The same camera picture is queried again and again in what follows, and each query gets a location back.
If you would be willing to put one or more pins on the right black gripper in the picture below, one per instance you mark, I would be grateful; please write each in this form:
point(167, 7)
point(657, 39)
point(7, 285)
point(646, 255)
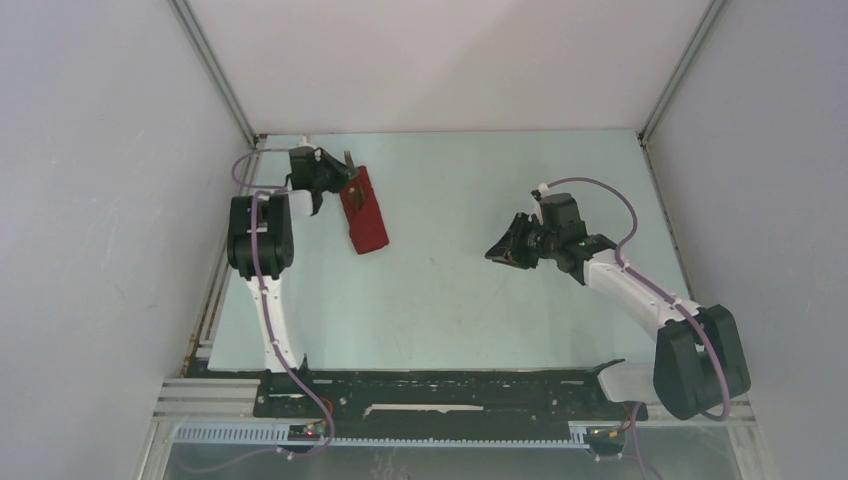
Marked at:
point(509, 248)

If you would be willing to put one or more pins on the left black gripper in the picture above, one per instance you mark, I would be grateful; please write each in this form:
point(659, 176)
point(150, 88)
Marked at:
point(341, 172)

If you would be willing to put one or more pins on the red cloth napkin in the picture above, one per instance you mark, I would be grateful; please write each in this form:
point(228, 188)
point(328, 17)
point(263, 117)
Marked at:
point(367, 230)

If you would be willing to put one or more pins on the brown wooden spoon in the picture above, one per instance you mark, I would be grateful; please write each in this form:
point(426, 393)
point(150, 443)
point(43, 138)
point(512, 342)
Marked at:
point(357, 198)

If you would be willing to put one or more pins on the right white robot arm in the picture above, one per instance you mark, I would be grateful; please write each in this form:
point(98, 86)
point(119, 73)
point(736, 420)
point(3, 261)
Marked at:
point(699, 363)

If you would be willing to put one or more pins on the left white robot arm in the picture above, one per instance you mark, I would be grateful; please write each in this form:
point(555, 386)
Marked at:
point(260, 242)

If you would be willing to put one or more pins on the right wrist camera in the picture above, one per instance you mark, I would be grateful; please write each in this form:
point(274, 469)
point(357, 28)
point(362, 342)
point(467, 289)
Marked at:
point(554, 210)

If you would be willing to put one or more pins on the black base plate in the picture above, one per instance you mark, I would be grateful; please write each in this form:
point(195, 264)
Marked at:
point(452, 405)

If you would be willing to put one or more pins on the aluminium frame rail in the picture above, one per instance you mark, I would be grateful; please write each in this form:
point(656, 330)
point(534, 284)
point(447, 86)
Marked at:
point(206, 400)

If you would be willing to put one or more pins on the white cable duct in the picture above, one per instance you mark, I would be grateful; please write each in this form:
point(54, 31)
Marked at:
point(280, 435)

